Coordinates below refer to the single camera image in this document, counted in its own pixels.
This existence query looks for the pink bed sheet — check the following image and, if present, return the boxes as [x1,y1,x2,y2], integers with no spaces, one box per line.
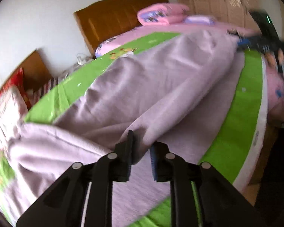
[95,22,256,58]

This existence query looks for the green cartoon blanket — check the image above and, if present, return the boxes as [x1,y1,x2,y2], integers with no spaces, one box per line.
[0,31,268,227]

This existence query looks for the folded pink quilt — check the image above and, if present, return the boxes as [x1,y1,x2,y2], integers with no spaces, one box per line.
[137,3,190,26]

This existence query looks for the pale pink patterned quilt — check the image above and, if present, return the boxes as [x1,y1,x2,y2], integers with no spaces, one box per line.
[0,86,28,219]

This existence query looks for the dark wooden headboard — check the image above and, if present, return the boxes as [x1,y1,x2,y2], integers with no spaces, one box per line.
[73,0,169,57]

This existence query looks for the red patterned pillow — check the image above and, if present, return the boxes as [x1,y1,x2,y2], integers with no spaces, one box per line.
[0,68,32,110]

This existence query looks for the folded lavender cloth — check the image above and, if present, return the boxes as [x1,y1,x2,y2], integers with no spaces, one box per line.
[183,15,216,25]

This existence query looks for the right hand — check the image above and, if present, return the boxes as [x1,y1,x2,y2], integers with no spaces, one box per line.
[265,49,284,123]

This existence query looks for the lavender fleece pants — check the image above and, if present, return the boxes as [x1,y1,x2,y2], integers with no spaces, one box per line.
[9,30,244,226]

